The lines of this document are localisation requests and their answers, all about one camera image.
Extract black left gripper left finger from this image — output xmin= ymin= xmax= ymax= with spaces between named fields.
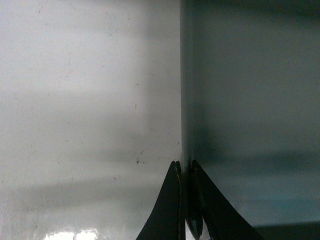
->
xmin=137 ymin=161 xmax=181 ymax=240

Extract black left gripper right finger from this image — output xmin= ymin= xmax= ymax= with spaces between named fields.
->
xmin=191 ymin=160 xmax=263 ymax=240

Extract grey rectangular serving tray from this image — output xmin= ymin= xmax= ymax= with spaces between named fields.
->
xmin=180 ymin=0 xmax=320 ymax=226

